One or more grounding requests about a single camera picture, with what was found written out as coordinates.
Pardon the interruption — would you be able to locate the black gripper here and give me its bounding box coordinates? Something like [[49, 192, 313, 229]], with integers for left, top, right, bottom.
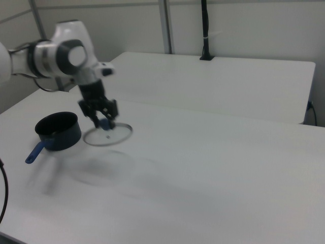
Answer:
[[77, 79, 120, 130]]

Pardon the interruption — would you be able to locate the glass lid with blue knob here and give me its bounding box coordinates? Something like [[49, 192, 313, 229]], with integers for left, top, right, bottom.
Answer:
[[83, 117, 134, 148]]

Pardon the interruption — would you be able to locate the dark blue saucepan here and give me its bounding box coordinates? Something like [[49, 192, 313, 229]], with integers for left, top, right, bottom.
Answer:
[[24, 111, 83, 165]]

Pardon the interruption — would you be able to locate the black pole with clamp base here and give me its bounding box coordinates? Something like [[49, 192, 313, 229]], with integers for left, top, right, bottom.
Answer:
[[199, 0, 215, 62]]

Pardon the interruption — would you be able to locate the grey vertical wall post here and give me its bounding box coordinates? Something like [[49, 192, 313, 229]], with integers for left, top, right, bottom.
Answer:
[[159, 0, 176, 55]]

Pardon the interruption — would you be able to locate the black cable with metal connector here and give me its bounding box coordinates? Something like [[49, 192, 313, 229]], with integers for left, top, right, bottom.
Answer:
[[0, 157, 9, 222]]

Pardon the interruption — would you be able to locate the grey slanted wall post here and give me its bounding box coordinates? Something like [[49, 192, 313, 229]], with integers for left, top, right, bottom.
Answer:
[[29, 0, 49, 41]]

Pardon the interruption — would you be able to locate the thin black wall cable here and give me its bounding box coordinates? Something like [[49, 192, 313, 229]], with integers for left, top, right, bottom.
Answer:
[[307, 101, 318, 126]]

